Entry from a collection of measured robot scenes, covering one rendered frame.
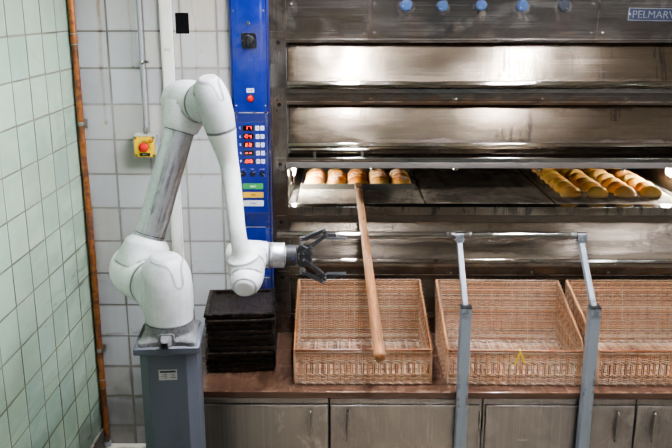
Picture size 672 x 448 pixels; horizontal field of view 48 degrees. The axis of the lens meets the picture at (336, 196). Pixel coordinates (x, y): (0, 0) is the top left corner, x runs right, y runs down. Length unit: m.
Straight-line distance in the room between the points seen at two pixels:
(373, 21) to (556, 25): 0.76
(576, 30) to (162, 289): 2.00
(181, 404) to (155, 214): 0.62
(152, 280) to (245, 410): 0.89
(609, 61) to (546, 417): 1.49
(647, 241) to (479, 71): 1.08
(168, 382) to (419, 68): 1.63
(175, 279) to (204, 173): 1.01
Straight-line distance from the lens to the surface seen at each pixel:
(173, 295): 2.45
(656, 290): 3.71
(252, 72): 3.24
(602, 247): 3.60
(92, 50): 3.41
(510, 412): 3.19
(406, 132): 3.29
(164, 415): 2.61
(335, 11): 3.26
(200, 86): 2.48
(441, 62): 3.28
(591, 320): 3.02
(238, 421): 3.16
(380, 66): 3.26
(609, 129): 3.48
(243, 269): 2.51
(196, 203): 3.41
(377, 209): 3.36
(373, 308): 2.22
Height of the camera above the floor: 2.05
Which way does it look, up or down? 14 degrees down
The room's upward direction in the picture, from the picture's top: straight up
